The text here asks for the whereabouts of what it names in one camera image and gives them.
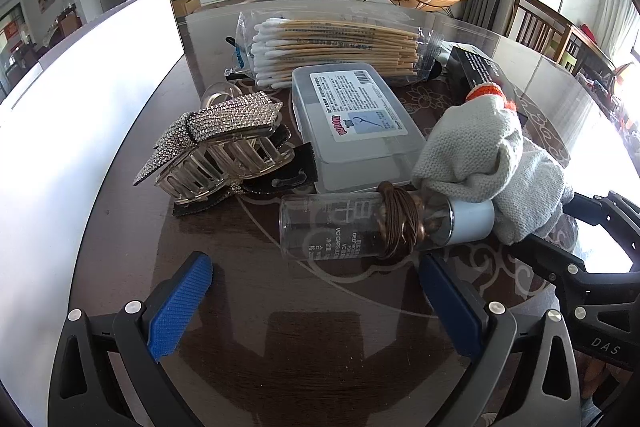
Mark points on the rhinestone silver hair claw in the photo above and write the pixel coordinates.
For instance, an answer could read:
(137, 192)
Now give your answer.
(244, 117)

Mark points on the wooden dining chair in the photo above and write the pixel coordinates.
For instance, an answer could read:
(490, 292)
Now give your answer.
(536, 26)

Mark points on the black cardboard box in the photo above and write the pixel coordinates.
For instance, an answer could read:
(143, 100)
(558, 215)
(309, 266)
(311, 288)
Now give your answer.
(468, 68)

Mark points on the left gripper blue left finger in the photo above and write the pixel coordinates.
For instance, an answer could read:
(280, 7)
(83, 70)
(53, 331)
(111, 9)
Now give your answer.
(84, 390)

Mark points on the clear plastic box with label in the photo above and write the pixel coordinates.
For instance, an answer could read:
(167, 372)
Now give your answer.
(360, 133)

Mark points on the bag of cotton swabs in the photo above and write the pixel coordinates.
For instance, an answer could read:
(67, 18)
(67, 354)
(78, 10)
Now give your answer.
(270, 45)

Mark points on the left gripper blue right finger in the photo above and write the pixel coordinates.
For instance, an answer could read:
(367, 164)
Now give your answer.
(544, 390)

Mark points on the grey knit glove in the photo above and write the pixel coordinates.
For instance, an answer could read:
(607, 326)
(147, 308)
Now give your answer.
(477, 151)

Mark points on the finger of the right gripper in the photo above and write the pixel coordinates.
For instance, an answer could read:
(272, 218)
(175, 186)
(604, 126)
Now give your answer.
(548, 261)
(613, 212)

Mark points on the black mesh hair bow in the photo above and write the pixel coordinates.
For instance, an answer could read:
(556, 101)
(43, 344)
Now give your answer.
(270, 176)

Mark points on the clear bottle with white cap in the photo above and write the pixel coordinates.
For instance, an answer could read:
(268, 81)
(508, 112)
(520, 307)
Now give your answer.
(345, 226)

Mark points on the cardboard box on floor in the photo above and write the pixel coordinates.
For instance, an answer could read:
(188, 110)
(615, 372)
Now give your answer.
(183, 8)

